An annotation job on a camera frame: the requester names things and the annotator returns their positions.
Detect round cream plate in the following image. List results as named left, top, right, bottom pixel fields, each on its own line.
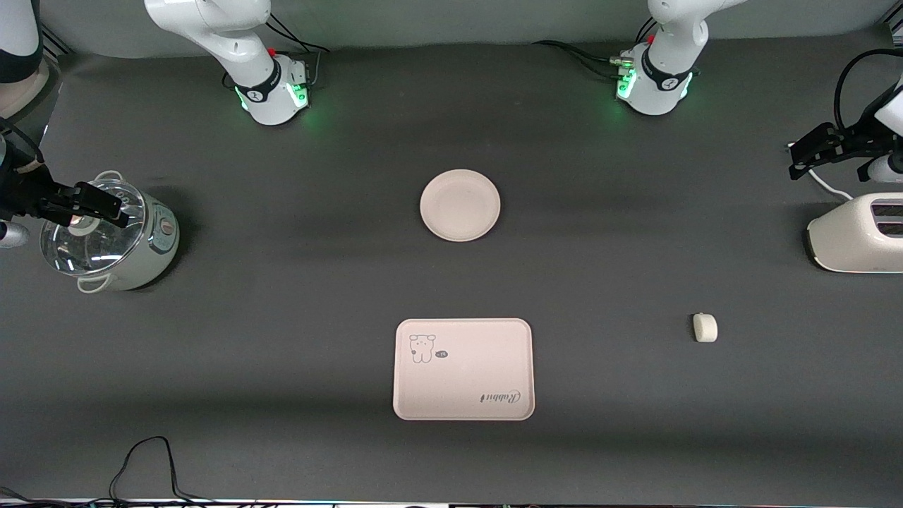
left=420, top=169, right=502, bottom=243

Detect cream rectangular rabbit tray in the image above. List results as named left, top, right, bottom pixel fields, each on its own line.
left=393, top=318, right=535, bottom=422

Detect pale green rice cooker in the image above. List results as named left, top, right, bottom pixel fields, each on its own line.
left=74, top=171, right=181, bottom=294

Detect white toaster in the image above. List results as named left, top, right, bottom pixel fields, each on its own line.
left=806, top=193, right=903, bottom=274

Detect white toaster cord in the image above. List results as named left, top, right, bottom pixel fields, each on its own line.
left=786, top=143, right=856, bottom=202

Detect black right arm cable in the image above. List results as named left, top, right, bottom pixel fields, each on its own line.
left=0, top=118, right=50, bottom=174

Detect black right arm base cables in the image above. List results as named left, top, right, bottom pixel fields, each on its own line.
left=264, top=13, right=331, bottom=90

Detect black arm base cables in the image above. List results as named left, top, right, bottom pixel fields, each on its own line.
left=532, top=16, right=661, bottom=80
left=264, top=13, right=331, bottom=90

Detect thin black table cable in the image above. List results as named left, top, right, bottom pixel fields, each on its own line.
left=108, top=436, right=216, bottom=506

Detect black left arm base cables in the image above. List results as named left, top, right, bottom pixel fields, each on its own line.
left=532, top=16, right=661, bottom=80

